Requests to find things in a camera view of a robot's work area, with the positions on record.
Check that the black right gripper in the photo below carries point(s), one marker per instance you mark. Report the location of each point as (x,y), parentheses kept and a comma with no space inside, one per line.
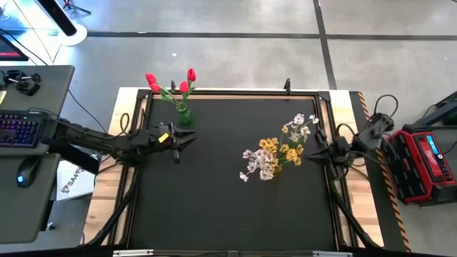
(337,151)

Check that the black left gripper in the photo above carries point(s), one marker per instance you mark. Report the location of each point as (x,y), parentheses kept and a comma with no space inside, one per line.
(168,144)

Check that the yellow artificial flower bunch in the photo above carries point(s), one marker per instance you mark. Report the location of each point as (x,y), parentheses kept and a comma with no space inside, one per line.
(291,154)

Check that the red artificial tulip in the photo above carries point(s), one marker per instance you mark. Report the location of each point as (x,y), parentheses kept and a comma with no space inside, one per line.
(150,78)
(191,75)
(184,86)
(155,87)

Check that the white artificial flower bunch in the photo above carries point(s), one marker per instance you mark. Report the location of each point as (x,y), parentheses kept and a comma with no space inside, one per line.
(264,162)

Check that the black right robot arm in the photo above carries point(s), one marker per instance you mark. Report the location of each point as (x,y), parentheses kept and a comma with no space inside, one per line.
(371,137)

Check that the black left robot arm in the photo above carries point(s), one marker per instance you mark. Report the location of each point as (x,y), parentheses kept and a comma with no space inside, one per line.
(107,142)

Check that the green glass vase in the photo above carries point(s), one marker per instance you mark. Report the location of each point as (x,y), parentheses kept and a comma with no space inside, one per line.
(185,118)

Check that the yellow ribbed glass vase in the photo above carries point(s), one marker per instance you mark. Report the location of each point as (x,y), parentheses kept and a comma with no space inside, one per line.
(277,169)

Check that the yellow tape strip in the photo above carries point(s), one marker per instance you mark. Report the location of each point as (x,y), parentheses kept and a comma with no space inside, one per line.
(163,137)

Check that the black edge clamp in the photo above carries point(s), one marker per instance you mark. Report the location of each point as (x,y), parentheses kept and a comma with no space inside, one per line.
(286,85)
(173,86)

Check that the hazard striped edge strip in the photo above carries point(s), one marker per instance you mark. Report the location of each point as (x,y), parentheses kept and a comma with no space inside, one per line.
(391,196)

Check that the black table mat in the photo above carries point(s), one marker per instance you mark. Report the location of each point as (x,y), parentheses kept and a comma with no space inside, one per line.
(221,214)

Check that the red black power unit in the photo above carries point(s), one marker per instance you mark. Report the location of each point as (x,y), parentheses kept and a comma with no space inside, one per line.
(417,167)

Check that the white printed box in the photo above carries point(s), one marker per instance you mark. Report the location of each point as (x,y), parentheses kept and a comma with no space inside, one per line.
(75,180)

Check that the black stand white base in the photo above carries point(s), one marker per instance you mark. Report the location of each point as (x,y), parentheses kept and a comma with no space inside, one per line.
(73,35)

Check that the black computer mouse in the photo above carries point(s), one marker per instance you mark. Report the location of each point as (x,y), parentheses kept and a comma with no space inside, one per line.
(26,173)

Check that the backlit keyboard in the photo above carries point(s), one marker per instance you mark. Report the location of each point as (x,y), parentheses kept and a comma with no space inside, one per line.
(19,128)

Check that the black clamp tool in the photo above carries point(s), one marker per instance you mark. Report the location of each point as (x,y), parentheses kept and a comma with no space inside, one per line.
(25,84)

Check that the grey side desk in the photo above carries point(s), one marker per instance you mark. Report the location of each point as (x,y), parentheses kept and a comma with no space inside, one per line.
(21,214)

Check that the black frame strut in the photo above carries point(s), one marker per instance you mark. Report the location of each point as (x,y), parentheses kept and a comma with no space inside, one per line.
(114,214)
(351,217)

